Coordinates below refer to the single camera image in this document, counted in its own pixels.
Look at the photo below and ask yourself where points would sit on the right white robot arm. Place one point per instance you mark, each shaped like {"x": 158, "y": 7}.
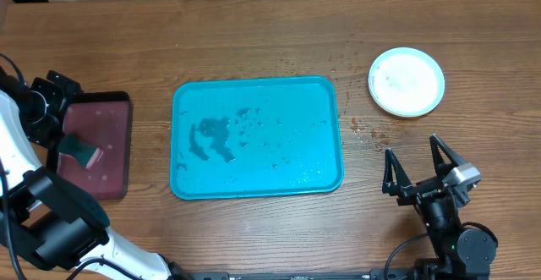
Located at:
{"x": 463, "y": 250}

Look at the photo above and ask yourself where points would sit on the green and pink sponge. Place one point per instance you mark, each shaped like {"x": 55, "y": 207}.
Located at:
{"x": 71, "y": 147}

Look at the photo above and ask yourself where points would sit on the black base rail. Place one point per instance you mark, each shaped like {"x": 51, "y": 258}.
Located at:
{"x": 373, "y": 274}

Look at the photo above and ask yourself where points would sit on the teal serving tray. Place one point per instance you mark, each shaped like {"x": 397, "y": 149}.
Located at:
{"x": 255, "y": 138}

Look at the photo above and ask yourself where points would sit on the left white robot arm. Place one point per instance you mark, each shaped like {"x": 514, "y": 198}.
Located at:
{"x": 45, "y": 219}

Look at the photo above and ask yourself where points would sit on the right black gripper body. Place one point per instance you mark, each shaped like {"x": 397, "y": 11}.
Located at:
{"x": 435, "y": 207}

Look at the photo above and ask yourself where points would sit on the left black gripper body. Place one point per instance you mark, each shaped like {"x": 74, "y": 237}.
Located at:
{"x": 40, "y": 107}

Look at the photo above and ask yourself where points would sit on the light blue plate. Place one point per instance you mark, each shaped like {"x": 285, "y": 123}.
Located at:
{"x": 406, "y": 82}

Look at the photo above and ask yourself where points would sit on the black tray with red liquid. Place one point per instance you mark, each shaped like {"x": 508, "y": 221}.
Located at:
{"x": 103, "y": 120}

